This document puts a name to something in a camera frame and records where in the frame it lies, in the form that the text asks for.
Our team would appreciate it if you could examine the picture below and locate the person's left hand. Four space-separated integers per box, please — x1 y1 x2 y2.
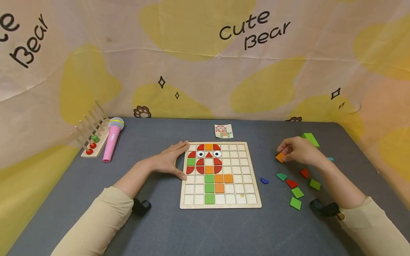
149 140 191 181

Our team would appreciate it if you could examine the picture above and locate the person's right hand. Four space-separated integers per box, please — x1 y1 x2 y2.
277 137 325 169

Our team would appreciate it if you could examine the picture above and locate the wooden grid puzzle board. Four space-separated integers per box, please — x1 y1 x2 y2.
179 141 263 210

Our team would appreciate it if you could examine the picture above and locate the person's left forearm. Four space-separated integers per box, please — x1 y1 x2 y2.
51 158 155 256

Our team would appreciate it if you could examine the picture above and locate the person's right forearm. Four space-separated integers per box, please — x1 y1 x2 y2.
315 154 410 256

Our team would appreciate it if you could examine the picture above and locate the set of red quarter-circle pieces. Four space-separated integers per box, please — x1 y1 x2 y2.
186 144 223 175

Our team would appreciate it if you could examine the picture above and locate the green parallelogram tile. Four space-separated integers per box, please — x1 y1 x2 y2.
301 133 320 148

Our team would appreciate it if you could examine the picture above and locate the printed pattern card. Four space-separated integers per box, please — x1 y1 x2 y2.
214 124 234 139

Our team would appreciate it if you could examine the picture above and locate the black wrist band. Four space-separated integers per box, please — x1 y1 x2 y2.
131 198 152 218
309 198 346 221

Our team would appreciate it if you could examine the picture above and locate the pink toy microphone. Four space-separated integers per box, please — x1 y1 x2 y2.
102 117 125 163

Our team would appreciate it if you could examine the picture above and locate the wooden peg rack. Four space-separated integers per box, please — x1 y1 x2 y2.
70 100 111 159

